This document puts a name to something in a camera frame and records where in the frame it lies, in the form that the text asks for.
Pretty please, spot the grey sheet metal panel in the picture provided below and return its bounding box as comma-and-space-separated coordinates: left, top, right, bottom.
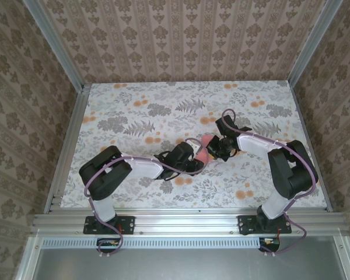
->
16, 236, 350, 280

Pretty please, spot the floral patterned table cover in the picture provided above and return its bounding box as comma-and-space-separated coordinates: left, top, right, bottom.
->
59, 82, 329, 209

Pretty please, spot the black connector board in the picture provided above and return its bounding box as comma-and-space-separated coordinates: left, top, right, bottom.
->
258, 236, 281, 253
96, 237, 121, 254

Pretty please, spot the long aluminium frame beam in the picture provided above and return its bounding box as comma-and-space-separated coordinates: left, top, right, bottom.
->
30, 212, 349, 236

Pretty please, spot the grey slotted cable duct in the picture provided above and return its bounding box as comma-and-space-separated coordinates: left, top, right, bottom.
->
42, 236, 281, 249

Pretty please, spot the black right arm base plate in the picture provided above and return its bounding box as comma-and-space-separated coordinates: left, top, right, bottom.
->
237, 215, 292, 236

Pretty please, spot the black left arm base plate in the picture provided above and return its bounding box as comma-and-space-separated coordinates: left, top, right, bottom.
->
83, 215, 135, 235

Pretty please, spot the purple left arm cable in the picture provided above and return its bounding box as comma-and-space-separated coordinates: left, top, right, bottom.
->
84, 156, 207, 259

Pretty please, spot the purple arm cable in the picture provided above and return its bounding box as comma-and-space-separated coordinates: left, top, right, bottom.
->
84, 156, 207, 259
221, 108, 319, 257

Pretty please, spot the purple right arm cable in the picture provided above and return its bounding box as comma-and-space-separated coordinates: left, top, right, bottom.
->
221, 108, 319, 257

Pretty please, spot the aluminium side rail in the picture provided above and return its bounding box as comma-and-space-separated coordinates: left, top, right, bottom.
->
43, 84, 91, 214

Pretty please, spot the aluminium frame post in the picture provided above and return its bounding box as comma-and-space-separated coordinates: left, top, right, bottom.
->
24, 0, 85, 91
288, 0, 338, 85

